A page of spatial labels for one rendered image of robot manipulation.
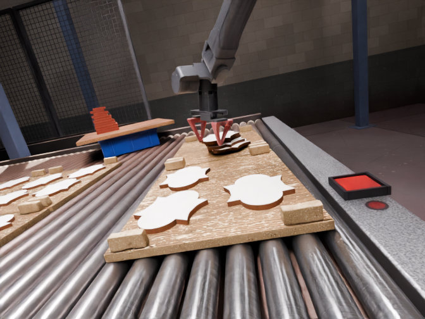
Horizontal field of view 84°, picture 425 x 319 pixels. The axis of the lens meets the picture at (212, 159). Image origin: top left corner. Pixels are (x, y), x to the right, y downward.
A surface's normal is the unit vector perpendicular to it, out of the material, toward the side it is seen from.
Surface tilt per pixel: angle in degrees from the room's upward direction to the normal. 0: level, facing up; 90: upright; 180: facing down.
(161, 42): 90
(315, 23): 90
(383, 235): 0
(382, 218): 0
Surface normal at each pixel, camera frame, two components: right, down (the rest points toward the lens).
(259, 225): -0.19, -0.95
